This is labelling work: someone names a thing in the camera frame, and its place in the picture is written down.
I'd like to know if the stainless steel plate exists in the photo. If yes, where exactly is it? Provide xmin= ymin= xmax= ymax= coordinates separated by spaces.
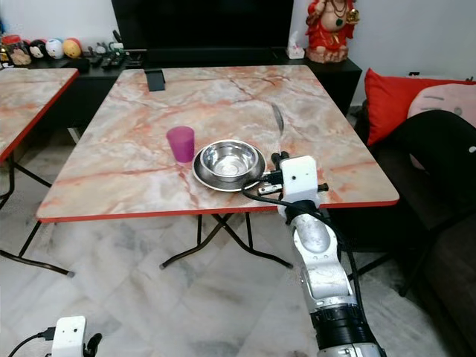
xmin=191 ymin=145 xmax=268 ymax=193

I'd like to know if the black television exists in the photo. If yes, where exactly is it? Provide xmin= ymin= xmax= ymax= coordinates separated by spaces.
xmin=111 ymin=0 xmax=295 ymax=52

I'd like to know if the black tv cabinet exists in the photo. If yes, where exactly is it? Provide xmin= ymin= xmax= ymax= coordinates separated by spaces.
xmin=0 ymin=48 xmax=364 ymax=133

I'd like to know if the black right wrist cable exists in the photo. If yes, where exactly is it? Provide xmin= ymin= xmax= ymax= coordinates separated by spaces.
xmin=242 ymin=176 xmax=291 ymax=209

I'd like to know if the small white box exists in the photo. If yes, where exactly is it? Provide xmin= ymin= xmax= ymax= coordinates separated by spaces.
xmin=286 ymin=43 xmax=306 ymax=60

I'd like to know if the pink cushion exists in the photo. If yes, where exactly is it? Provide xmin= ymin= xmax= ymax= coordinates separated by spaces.
xmin=407 ymin=83 xmax=476 ymax=129

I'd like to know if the large marble folding table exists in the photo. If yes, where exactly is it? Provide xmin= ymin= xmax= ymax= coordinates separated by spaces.
xmin=36 ymin=64 xmax=401 ymax=270

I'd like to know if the red cushion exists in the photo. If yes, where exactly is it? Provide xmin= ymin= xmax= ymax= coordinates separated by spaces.
xmin=364 ymin=68 xmax=476 ymax=147

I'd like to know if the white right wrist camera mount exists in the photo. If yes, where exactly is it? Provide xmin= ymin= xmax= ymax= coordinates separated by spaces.
xmin=280 ymin=155 xmax=320 ymax=206

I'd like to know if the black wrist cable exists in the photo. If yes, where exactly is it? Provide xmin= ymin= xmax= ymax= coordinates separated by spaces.
xmin=242 ymin=176 xmax=291 ymax=209
xmin=8 ymin=328 xmax=54 ymax=357

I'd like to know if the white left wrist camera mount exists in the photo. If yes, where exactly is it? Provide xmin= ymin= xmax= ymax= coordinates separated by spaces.
xmin=51 ymin=316 xmax=87 ymax=357

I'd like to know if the dark sofa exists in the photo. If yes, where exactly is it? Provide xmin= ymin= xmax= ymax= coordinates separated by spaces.
xmin=350 ymin=110 xmax=476 ymax=357

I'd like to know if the purple plastic cup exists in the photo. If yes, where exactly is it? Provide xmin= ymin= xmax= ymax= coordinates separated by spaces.
xmin=167 ymin=126 xmax=196 ymax=164

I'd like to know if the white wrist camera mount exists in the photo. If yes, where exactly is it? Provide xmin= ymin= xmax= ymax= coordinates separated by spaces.
xmin=280 ymin=155 xmax=320 ymax=206
xmin=51 ymin=316 xmax=87 ymax=357

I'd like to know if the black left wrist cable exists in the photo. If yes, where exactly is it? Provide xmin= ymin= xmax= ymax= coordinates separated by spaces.
xmin=8 ymin=328 xmax=54 ymax=357

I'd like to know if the black phone stand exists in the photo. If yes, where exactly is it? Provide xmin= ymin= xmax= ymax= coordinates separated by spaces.
xmin=145 ymin=68 xmax=167 ymax=93

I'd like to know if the stainless steel bowl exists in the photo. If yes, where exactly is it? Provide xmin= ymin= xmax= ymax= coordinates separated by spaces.
xmin=199 ymin=140 xmax=260 ymax=183

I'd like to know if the yellow round figurine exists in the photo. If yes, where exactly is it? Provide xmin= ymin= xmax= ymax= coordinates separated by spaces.
xmin=62 ymin=37 xmax=83 ymax=60

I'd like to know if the white blue round figurine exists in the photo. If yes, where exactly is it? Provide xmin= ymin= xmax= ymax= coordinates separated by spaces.
xmin=45 ymin=37 xmax=65 ymax=60

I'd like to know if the red deity statue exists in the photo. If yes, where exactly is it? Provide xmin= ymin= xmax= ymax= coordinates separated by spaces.
xmin=304 ymin=0 xmax=360 ymax=65

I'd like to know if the black white round figurine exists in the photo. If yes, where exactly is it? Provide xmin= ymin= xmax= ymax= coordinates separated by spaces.
xmin=30 ymin=39 xmax=48 ymax=60

